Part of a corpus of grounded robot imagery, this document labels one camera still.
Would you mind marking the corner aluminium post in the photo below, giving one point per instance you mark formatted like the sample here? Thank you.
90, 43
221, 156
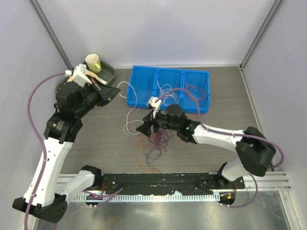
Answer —
49, 30
262, 30

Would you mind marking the white paper pad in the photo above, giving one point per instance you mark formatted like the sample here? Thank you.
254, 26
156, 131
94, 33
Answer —
101, 81

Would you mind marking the dark green tray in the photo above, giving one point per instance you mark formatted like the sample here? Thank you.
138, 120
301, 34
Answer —
108, 74

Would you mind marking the left corner aluminium post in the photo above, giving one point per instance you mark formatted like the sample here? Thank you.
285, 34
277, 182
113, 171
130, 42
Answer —
49, 30

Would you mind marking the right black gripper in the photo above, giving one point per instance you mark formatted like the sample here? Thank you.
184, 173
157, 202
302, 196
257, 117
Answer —
145, 128

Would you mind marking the blue three-compartment bin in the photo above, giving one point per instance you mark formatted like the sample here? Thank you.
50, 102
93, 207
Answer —
146, 82

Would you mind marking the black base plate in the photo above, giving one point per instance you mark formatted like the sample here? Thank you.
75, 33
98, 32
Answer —
161, 184

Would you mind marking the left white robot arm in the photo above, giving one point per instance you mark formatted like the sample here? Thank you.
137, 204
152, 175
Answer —
44, 199

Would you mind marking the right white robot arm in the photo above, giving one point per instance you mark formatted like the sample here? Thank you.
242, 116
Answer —
254, 152

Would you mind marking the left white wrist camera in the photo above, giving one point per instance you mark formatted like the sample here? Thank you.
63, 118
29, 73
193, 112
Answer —
78, 75

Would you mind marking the right corner aluminium post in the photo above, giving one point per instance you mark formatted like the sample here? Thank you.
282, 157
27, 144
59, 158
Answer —
262, 30

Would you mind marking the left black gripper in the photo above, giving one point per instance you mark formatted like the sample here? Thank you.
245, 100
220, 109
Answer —
105, 93

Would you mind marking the tan tape roll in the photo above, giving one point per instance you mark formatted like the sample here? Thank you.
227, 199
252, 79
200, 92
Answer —
92, 74

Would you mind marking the yellow-green mug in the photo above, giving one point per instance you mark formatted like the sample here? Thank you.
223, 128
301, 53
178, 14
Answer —
93, 63

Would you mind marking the slotted cable duct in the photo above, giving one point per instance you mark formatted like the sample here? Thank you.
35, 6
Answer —
176, 197

